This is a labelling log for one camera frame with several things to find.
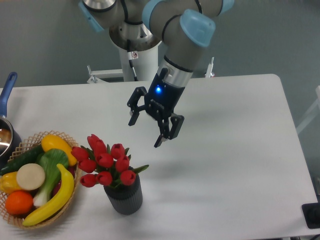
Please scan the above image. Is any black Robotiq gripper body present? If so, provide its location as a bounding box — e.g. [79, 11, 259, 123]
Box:
[144, 72, 185, 124]

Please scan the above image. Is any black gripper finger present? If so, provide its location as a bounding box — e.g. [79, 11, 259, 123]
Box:
[154, 113, 185, 148]
[127, 86, 148, 126]

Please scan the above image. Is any red tulip bouquet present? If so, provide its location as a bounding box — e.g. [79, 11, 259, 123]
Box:
[71, 134, 149, 189]

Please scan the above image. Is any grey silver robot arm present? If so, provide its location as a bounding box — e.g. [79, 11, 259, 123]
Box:
[78, 0, 234, 147]

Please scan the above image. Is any dark grey ribbed vase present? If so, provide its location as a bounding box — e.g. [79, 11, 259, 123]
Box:
[103, 174, 143, 215]

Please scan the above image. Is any yellow squash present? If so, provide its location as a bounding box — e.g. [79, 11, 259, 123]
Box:
[41, 134, 77, 166]

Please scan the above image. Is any green white bok choy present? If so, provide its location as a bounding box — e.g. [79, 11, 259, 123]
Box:
[33, 148, 69, 208]

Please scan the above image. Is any yellow plastic banana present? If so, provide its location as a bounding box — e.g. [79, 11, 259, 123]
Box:
[22, 163, 75, 227]

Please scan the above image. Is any green cucumber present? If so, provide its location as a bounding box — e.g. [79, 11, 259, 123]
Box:
[0, 145, 44, 176]

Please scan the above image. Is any beige round disc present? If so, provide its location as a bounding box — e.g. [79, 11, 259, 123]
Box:
[16, 163, 46, 191]

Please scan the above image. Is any yellow bell pepper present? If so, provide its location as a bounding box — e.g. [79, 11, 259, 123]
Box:
[0, 171, 22, 194]

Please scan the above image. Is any orange plastic fruit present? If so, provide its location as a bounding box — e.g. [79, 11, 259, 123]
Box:
[5, 190, 34, 215]

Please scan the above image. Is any black device at table edge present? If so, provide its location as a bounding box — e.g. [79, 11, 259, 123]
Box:
[301, 202, 320, 229]

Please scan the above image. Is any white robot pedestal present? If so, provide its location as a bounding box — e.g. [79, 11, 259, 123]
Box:
[86, 39, 216, 84]

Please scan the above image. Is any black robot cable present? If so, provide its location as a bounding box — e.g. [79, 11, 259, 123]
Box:
[126, 39, 139, 82]

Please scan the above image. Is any blue handled saucepan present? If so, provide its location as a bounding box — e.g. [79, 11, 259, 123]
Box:
[0, 72, 22, 169]

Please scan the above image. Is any white frame at right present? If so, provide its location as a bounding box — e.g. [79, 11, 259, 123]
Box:
[295, 85, 320, 135]

